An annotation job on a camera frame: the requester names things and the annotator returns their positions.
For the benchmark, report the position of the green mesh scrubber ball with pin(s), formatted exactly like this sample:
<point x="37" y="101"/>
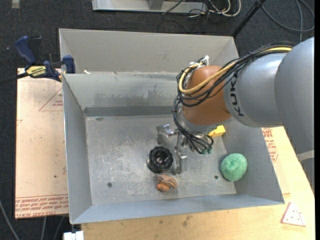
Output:
<point x="233" y="167"/>

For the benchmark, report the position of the pink triangular sanding pad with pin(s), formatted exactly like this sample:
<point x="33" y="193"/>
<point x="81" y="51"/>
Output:
<point x="293" y="215"/>

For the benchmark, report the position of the orange striped toy animal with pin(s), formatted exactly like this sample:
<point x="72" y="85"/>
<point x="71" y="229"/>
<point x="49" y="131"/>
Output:
<point x="167" y="182"/>

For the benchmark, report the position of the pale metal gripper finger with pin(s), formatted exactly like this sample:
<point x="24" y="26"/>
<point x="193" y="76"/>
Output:
<point x="163" y="134"/>
<point x="182" y="163"/>

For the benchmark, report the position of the brown cardboard board red print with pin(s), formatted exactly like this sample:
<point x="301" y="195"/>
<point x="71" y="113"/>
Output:
<point x="40" y="139"/>

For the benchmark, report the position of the grey metal bin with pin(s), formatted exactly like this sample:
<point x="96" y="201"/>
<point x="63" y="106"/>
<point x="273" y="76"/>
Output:
<point x="120" y="144"/>

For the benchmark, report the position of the black ribbed round knob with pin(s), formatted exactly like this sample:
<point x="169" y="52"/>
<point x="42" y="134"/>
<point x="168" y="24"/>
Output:
<point x="160" y="159"/>

